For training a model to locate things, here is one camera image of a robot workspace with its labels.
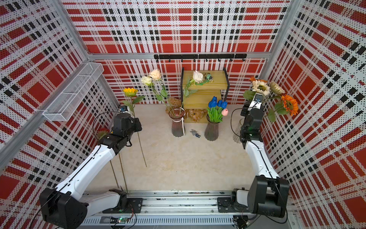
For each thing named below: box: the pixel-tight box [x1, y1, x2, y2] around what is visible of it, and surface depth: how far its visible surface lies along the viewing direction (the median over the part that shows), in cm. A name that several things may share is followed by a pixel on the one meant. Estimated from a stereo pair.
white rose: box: [183, 70, 204, 100], surface depth 82 cm
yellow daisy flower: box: [122, 87, 148, 168], surface depth 80 cm
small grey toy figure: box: [189, 129, 201, 138], surface depth 103 cm
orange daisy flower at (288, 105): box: [263, 94, 299, 123], surface depth 68 cm
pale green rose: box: [140, 75, 175, 117], surface depth 83 cm
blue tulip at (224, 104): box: [220, 100, 228, 110], surface depth 82 cm
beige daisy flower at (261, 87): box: [252, 79, 271, 96], surface depth 69 cm
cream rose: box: [149, 69, 173, 107], surface depth 78 cm
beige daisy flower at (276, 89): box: [267, 81, 286, 99], surface depth 73 cm
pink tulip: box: [221, 108, 229, 117], surface depth 78 cm
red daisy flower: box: [96, 127, 111, 141], surface depth 101 cm
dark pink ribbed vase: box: [203, 114, 223, 142], surface depth 98 cm
